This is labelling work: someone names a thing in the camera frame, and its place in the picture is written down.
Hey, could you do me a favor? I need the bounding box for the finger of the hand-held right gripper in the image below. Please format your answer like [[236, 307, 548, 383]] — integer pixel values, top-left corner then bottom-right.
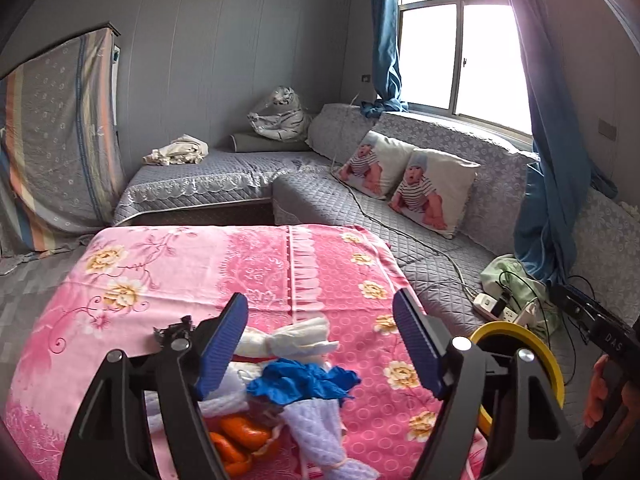
[[550, 284, 601, 331]]

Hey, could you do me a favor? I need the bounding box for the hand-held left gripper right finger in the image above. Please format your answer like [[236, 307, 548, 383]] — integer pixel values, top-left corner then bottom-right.
[[392, 289, 583, 480]]

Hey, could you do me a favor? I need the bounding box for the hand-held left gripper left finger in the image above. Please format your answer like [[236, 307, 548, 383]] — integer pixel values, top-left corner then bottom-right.
[[57, 292, 251, 480]]

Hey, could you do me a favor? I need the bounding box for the white cloth towel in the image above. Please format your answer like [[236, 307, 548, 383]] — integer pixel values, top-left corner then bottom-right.
[[235, 316, 340, 361]]

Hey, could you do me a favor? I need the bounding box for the blue glove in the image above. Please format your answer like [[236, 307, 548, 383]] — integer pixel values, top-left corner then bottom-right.
[[246, 359, 362, 406]]

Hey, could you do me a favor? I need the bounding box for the orange peel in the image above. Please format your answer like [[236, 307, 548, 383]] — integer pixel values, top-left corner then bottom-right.
[[206, 412, 283, 478]]

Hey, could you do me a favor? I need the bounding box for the person's right hand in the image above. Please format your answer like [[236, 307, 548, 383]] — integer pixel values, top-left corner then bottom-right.
[[583, 356, 610, 427]]

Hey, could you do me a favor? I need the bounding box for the white power strip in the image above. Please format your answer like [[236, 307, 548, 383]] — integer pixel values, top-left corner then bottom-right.
[[472, 292, 538, 331]]

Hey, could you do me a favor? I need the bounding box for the light green cloth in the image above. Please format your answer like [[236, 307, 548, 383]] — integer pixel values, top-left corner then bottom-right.
[[480, 255, 561, 336]]

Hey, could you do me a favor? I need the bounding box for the pink floral tablecloth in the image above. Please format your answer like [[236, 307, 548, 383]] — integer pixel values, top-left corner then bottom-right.
[[2, 224, 488, 480]]

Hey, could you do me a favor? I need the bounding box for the blue curtain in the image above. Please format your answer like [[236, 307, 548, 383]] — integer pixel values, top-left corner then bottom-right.
[[500, 0, 618, 286], [361, 0, 410, 118]]

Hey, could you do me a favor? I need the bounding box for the quilted white paper towel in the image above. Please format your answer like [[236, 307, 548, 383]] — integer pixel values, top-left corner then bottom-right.
[[282, 397, 381, 480]]

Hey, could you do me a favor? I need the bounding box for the baby print pillow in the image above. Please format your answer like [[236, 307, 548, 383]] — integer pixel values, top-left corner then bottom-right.
[[389, 148, 481, 239], [337, 130, 416, 200]]

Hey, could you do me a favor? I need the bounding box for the grey quilted sofa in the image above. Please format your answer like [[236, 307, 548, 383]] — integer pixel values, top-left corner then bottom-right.
[[112, 102, 640, 361]]

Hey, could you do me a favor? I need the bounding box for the crumpled cream cloth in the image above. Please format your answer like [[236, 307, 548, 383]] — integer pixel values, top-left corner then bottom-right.
[[142, 134, 210, 167]]

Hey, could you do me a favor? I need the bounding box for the grey cushion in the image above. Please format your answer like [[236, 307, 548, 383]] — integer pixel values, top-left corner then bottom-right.
[[230, 132, 311, 153]]

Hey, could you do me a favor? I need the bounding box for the white tiger plush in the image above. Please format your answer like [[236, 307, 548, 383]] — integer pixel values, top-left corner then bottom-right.
[[246, 86, 313, 142]]

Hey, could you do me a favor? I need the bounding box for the striped cloth covered mattress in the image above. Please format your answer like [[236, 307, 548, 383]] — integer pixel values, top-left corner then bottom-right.
[[0, 22, 126, 261]]

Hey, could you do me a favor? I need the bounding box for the window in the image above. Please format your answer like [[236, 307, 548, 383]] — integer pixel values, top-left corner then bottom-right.
[[397, 0, 533, 136]]

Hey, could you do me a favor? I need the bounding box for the thin black cable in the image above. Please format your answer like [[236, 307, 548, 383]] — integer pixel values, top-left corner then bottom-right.
[[500, 270, 596, 396]]

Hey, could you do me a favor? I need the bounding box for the white power cord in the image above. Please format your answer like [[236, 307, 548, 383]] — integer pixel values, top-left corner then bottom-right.
[[330, 92, 481, 301]]

